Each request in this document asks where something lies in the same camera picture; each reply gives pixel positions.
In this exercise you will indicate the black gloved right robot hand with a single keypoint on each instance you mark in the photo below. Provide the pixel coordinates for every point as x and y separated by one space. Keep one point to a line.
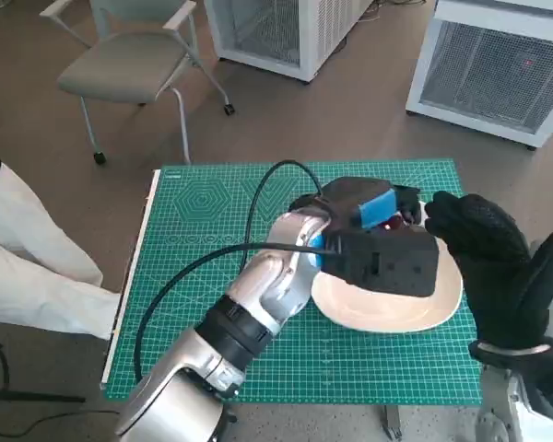
488 258

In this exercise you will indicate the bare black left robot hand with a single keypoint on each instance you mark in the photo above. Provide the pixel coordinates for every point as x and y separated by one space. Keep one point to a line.
350 198

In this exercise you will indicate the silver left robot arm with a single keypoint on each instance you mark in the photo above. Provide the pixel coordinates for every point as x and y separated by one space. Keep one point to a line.
258 285

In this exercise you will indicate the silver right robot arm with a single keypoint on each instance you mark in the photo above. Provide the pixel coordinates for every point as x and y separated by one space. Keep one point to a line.
502 400

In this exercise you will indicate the white plate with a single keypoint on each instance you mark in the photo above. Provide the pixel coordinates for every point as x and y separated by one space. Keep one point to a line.
396 313

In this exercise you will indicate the green cutting mat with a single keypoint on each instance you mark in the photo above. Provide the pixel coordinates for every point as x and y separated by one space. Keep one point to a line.
189 207

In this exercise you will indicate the white mesh cabinet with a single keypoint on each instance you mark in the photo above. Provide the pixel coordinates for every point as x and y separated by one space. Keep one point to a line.
488 69
276 32

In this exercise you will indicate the metal table leg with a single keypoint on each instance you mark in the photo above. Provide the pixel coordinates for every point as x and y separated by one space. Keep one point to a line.
391 423

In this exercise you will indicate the person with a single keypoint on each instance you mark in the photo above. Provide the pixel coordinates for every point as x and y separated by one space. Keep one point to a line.
27 258

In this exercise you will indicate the black floor stand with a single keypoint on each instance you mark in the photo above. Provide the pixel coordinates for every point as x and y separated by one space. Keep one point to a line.
27 395

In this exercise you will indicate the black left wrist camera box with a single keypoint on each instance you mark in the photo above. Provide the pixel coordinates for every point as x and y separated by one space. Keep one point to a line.
387 262

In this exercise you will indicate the grey chair with white frame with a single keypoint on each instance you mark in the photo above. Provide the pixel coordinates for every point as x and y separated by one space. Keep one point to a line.
120 69

